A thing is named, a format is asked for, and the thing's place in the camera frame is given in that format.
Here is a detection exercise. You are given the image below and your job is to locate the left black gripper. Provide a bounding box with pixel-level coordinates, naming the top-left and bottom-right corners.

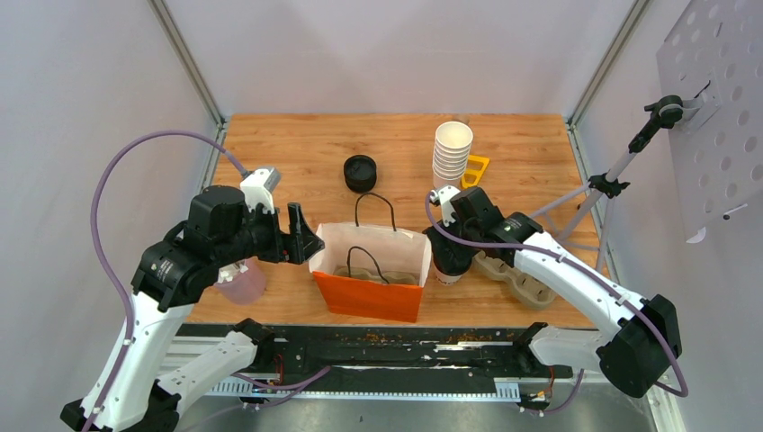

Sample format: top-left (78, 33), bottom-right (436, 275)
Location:
top-left (216, 199), bottom-right (327, 266)

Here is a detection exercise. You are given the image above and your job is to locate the orange paper takeout bag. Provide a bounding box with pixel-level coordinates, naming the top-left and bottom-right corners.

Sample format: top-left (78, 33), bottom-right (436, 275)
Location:
top-left (309, 193), bottom-right (432, 323)

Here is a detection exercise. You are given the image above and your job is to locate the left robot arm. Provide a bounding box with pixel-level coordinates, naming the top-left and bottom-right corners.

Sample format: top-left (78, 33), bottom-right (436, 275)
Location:
top-left (60, 185), bottom-right (325, 431)

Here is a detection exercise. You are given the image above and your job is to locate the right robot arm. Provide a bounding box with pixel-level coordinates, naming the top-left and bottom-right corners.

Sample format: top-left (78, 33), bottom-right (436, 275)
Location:
top-left (425, 185), bottom-right (689, 398)

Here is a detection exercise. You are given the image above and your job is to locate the pink cup with packets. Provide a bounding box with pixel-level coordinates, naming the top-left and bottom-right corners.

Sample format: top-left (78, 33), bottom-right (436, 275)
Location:
top-left (214, 258), bottom-right (267, 305)

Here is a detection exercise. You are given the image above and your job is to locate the brown pulp cup carrier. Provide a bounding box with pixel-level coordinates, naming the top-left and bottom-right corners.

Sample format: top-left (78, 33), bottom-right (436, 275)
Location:
top-left (472, 251), bottom-right (557, 311)

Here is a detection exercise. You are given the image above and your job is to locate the stack of black lids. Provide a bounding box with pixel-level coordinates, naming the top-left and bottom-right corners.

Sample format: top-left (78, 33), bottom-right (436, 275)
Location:
top-left (343, 155), bottom-right (377, 194)

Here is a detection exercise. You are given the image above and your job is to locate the yellow plastic holder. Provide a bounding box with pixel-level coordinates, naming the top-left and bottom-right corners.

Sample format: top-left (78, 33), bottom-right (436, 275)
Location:
top-left (461, 155), bottom-right (490, 189)

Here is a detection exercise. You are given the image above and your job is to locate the stack of white paper cups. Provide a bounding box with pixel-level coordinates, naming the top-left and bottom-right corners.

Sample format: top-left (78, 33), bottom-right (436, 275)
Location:
top-left (432, 121), bottom-right (473, 189)

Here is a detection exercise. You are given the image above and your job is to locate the grey tripod stand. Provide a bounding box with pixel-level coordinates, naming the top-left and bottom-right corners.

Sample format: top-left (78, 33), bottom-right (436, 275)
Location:
top-left (531, 94), bottom-right (696, 242)

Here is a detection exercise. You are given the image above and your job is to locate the white perforated panel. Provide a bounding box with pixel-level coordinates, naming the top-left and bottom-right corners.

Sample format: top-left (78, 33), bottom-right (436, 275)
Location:
top-left (656, 0), bottom-right (762, 243)

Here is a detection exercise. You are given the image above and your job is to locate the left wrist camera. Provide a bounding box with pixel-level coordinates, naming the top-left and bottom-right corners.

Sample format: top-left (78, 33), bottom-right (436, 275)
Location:
top-left (239, 166), bottom-right (282, 214)

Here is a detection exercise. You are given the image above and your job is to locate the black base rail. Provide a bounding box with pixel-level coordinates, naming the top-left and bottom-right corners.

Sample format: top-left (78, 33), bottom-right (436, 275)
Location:
top-left (160, 322), bottom-right (597, 401)

